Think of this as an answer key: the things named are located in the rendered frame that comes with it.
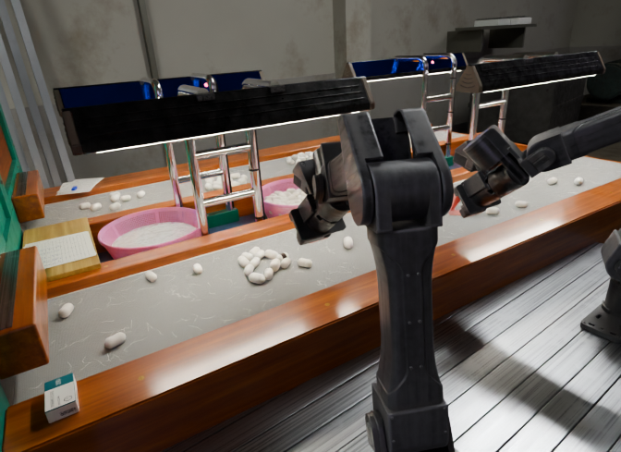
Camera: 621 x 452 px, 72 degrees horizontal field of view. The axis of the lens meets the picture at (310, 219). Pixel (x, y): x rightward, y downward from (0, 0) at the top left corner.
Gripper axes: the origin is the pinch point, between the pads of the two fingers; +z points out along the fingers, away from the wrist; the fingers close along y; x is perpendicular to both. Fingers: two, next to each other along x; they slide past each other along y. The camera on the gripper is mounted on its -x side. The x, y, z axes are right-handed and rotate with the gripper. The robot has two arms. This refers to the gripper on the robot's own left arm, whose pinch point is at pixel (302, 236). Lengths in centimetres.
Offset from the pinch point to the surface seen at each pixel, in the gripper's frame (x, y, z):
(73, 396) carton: 15.2, 45.4, -12.1
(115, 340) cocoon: 8.3, 39.1, 0.1
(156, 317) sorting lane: 6.0, 31.7, 4.8
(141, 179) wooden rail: -54, 18, 68
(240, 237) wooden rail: -8.6, 7.1, 17.8
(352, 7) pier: -228, -209, 158
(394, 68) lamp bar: -62, -79, 29
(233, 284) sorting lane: 4.1, 15.7, 6.7
